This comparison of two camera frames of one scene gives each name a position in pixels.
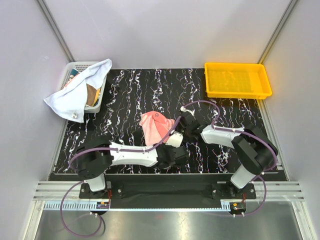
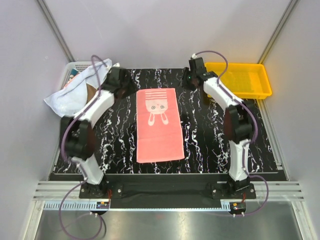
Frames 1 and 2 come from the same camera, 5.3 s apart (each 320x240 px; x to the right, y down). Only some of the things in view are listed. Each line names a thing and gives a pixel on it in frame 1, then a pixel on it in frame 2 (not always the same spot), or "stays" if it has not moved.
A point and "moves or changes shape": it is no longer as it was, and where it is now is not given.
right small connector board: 236,207 stays
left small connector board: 101,205 stays
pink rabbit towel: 156,127 moves or changes shape
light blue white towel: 70,100 stays
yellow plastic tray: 237,80 stays
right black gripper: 187,139 to 186,72
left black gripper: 168,146 to 131,87
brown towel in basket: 91,91 stays
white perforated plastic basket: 82,65 stays
